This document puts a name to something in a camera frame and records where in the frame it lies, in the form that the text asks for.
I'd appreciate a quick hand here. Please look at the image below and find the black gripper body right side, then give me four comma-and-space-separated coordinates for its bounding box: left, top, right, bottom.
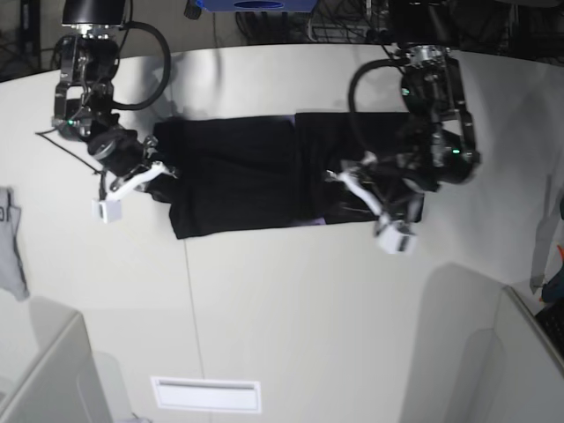
87, 128, 152, 181

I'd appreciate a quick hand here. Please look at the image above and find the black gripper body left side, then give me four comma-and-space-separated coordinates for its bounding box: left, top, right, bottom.
352, 150, 441, 207

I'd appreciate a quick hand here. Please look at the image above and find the black T-shirt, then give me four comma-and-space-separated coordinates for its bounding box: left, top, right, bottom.
140, 111, 427, 241

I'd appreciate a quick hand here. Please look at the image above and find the grey folded garment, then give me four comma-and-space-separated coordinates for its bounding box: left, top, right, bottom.
1, 187, 29, 301

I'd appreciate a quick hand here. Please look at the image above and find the blue box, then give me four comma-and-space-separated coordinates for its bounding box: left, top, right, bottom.
196, 0, 317, 13

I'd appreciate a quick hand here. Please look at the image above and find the black keyboard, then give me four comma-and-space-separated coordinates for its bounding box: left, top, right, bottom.
535, 301, 564, 355

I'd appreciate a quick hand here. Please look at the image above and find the grey partition panel right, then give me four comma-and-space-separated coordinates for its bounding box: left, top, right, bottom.
495, 287, 563, 422

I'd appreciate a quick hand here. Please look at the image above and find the grey partition panel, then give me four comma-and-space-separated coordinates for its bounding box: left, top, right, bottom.
495, 287, 563, 422
1, 312, 113, 422

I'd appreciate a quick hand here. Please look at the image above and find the grey partition panel left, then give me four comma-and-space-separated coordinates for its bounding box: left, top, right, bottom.
1, 312, 113, 422

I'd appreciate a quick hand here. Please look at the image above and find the grey strap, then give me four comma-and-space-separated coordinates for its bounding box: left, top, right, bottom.
530, 175, 560, 295

